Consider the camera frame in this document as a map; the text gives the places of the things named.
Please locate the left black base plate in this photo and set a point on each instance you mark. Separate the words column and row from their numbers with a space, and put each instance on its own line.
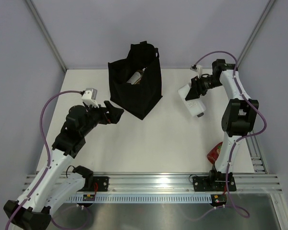
column 97, row 183

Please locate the white frosted bottle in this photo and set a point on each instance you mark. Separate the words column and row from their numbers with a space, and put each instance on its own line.
column 195, row 106

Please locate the aluminium mounting rail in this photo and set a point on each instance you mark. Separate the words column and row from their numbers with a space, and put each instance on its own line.
column 181, row 183

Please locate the white slotted cable duct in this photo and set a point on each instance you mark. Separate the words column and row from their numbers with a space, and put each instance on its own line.
column 139, row 198

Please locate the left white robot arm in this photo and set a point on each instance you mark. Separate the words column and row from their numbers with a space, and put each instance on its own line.
column 34, row 208

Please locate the red dish soap bottle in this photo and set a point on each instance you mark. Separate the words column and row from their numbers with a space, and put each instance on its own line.
column 213, row 154

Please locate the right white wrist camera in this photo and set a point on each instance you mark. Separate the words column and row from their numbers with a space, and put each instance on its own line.
column 198, row 69

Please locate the amber soap bottle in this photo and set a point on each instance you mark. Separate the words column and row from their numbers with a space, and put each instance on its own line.
column 136, row 77

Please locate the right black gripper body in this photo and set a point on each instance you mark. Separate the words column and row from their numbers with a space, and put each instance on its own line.
column 203, row 84

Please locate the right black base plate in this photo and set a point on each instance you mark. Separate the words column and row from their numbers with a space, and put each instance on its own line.
column 205, row 184

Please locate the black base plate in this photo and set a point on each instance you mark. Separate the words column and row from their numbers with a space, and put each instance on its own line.
column 205, row 184
column 97, row 183

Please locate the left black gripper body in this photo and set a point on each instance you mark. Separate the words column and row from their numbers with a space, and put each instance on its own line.
column 98, row 116

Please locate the black canvas bag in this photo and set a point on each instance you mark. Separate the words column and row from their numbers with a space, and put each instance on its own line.
column 138, row 99

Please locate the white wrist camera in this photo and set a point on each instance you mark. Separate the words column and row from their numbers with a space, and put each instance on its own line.
column 198, row 69
column 89, row 97

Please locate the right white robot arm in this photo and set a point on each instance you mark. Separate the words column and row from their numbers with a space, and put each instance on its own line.
column 237, row 121

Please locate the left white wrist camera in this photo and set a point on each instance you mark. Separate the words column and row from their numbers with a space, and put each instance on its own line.
column 89, row 97

